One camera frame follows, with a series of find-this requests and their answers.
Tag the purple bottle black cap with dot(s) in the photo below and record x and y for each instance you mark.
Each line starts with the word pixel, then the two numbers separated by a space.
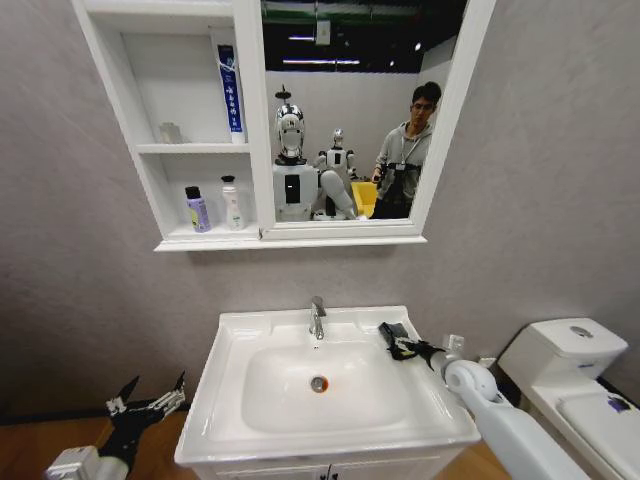
pixel 198 212

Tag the white ceramic washbasin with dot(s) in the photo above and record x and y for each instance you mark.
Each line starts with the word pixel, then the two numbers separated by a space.
pixel 280 425

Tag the white vanity cabinet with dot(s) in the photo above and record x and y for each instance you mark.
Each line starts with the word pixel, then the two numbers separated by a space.
pixel 320 467

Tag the chrome faucet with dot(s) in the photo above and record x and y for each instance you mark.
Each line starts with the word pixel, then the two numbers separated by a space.
pixel 316 320

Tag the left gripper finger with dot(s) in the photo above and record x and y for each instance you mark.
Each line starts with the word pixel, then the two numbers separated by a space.
pixel 123 401
pixel 167 399

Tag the cabinet mirror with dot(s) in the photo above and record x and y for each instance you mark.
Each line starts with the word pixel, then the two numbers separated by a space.
pixel 350 125

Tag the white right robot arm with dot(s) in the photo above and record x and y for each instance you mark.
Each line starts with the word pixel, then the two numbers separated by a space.
pixel 505 430

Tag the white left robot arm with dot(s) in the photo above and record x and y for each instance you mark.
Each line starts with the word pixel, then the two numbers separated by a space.
pixel 82 465

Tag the chrome toilet flush button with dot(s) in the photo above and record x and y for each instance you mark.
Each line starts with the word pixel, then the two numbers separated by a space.
pixel 580 330

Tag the dark grey towel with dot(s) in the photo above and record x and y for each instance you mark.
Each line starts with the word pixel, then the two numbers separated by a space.
pixel 395 330

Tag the white shampoo bottle black cap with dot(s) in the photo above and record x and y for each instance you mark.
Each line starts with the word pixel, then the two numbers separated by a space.
pixel 233 207

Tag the small clear glass cup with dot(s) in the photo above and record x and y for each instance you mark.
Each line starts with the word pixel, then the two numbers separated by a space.
pixel 170 133

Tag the white wall socket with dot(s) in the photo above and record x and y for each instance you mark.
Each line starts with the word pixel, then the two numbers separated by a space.
pixel 456 344

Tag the metal sink drain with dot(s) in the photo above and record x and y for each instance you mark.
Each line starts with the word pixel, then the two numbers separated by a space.
pixel 319 384

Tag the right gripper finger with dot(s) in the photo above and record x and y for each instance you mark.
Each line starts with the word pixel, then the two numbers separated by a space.
pixel 402 355
pixel 400 342

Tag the blue white facial cleanser tube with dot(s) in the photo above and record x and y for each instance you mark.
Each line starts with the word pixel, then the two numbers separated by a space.
pixel 232 95

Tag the white toilet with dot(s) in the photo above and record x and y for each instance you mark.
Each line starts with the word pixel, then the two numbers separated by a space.
pixel 570 360

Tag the white wall cabinet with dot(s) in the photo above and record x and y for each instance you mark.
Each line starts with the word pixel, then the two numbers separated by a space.
pixel 250 190

